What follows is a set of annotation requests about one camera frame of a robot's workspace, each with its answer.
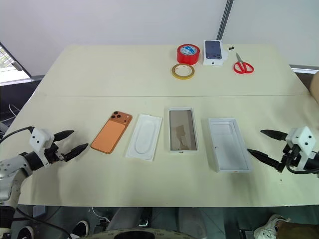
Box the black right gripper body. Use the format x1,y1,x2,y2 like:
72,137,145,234
278,139,302,173

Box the white plastic tray insert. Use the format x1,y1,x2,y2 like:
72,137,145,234
125,114,163,162

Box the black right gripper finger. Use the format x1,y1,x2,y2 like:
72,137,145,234
260,129,290,141
247,148,284,172

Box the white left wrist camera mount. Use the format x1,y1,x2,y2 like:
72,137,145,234
29,127,55,166

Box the orange smartphone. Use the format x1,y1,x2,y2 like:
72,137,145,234
90,110,133,155

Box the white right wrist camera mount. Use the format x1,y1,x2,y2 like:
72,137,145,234
285,126,316,170

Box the yellow tape roll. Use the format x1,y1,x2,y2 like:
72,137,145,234
170,63,196,81

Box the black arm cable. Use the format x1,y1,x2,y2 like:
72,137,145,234
0,126,34,144
286,149,319,179

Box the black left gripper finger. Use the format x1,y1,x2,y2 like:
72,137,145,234
53,130,75,141
62,143,89,162

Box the red tape roll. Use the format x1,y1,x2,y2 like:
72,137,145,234
176,44,201,66

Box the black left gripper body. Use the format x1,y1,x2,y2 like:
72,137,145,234
44,141,64,165

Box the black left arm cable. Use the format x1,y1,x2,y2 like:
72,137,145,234
0,126,34,144

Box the grey vertical wall strip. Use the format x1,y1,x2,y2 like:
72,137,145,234
216,0,235,41

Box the white sneaker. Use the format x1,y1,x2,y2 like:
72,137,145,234
253,214,292,239

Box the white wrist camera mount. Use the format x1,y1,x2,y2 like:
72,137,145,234
29,127,55,166
285,126,316,170

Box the grey window frame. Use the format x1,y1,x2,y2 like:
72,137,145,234
0,41,45,87

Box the white box with dark phone print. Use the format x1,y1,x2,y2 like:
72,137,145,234
202,39,229,68

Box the white phone box lid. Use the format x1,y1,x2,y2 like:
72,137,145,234
208,118,254,173

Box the white loose cables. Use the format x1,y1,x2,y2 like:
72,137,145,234
0,103,19,124

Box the brown trouser leg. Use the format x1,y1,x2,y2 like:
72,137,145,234
275,221,319,239

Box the white phone box base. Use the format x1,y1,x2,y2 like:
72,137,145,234
165,107,200,154

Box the red handled scissors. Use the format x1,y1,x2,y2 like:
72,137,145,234
233,52,255,75

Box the black shoe with white sole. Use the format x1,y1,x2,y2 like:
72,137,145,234
70,220,90,239
17,225,36,239

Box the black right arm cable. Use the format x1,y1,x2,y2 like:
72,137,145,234
286,149,319,179

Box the grey wall ledge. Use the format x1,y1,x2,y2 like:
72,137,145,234
289,64,319,74

